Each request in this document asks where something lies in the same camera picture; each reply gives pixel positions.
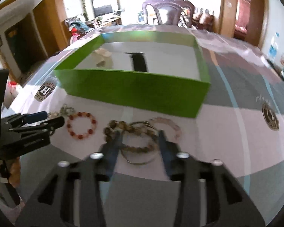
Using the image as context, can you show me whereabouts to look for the brown bead bracelet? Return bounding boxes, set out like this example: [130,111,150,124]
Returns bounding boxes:
[104,119,158,154]

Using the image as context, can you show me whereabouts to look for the pink bead bracelet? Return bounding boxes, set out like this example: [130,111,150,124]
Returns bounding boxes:
[148,116,183,141]

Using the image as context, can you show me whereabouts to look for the red orange bead bracelet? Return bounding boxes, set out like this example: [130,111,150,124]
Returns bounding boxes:
[66,111,98,140]

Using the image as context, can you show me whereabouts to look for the thin metal bangle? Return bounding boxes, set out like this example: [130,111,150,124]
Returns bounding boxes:
[118,121,158,166]

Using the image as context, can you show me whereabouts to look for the white wrist watch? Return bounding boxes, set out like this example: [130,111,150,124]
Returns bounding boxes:
[91,48,113,69]

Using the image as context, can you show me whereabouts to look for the black wrist watch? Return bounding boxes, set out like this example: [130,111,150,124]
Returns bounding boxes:
[126,52,148,72]

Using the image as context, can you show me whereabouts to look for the left hand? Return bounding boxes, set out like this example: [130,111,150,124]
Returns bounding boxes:
[8,157,21,188]

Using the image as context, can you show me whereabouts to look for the green open box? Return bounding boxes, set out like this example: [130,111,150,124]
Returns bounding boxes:
[54,31,210,118]

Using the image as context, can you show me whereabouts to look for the patterned table cloth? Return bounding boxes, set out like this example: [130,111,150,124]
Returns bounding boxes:
[11,26,284,226]

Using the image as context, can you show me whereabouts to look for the pile of clothes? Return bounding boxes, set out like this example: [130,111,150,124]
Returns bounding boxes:
[65,20,93,44]

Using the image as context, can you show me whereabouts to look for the black television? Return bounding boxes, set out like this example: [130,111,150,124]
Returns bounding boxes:
[94,5,113,17]

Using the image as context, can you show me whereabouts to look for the plastic water bottle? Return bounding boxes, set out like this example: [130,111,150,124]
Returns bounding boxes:
[268,32,280,61]

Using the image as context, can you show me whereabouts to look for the dark wooden chair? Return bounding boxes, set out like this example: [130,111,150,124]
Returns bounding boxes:
[142,0,195,28]

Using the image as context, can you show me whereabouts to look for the green jade bracelet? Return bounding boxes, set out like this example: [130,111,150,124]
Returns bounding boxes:
[47,103,76,121]

